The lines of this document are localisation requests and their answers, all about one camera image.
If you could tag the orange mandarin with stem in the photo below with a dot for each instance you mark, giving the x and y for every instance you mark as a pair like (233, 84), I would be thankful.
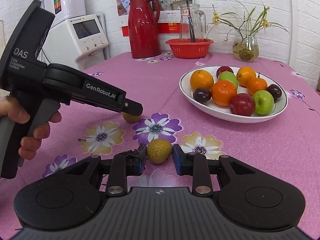
(256, 84)

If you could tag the smooth orange front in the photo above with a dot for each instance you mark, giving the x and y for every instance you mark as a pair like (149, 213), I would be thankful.
(201, 79)

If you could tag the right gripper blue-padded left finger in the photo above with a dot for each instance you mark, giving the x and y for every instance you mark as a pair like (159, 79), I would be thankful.
(124, 164)

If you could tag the dark purple plum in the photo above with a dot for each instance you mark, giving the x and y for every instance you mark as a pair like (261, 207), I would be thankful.
(275, 91)
(202, 95)

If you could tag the textured orange tangerine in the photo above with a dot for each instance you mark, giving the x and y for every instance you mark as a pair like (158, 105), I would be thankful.
(222, 92)

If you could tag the clear glass pitcher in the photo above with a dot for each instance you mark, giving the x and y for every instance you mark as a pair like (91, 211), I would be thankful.
(192, 24)

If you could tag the pink floral tablecloth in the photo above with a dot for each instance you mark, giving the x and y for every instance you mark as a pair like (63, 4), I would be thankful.
(286, 147)

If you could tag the glass vase with plant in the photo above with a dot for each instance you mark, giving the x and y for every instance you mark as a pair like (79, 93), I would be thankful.
(246, 25)

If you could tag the smooth orange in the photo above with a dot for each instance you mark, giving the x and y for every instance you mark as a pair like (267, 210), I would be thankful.
(244, 75)
(201, 79)

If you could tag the tan longan fruit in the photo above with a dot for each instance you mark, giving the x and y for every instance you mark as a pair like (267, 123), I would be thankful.
(130, 118)
(158, 150)

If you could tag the white water dispenser machine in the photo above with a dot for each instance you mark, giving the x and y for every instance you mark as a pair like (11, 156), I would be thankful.
(76, 42)

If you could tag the person's left hand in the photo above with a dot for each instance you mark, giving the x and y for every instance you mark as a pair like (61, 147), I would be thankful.
(29, 145)

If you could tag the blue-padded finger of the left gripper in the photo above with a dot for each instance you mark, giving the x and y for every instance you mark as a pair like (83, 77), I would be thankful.
(132, 107)

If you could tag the red plastic basket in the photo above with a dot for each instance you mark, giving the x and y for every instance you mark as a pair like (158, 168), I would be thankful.
(185, 49)

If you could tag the red thermos jug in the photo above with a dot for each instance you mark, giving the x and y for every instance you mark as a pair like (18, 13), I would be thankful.
(143, 28)

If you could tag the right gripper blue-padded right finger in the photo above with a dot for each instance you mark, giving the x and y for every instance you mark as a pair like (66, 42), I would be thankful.
(195, 165)

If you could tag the small green apple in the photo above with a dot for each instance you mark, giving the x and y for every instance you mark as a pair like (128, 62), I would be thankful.
(264, 102)

